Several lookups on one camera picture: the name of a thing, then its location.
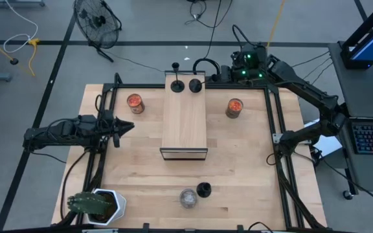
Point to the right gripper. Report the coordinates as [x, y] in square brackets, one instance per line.
[253, 66]

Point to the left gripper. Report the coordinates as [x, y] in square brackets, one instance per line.
[110, 126]

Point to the orange wax candle tin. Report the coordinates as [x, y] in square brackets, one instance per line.
[134, 101]
[235, 106]

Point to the black candlestick holder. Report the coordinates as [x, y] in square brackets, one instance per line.
[195, 86]
[203, 190]
[177, 86]

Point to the white wax labelled candle tin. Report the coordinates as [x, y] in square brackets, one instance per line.
[188, 198]

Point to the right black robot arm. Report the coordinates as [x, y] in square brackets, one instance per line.
[306, 89]

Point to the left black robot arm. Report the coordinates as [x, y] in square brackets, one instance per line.
[60, 132]

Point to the white angular plant pot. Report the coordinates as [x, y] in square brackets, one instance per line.
[120, 204]

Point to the green cactus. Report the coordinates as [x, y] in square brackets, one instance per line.
[87, 204]

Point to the black floor fan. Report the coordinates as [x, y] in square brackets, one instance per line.
[97, 21]

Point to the white paper sheet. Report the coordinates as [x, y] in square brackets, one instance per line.
[327, 147]

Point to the grey computer desk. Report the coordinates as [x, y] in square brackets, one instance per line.
[361, 97]

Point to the backlit black keyboard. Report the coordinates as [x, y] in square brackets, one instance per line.
[372, 139]

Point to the black desk caster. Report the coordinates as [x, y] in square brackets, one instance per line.
[347, 195]

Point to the wooden riser shelf black frame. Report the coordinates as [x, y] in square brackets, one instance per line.
[184, 129]

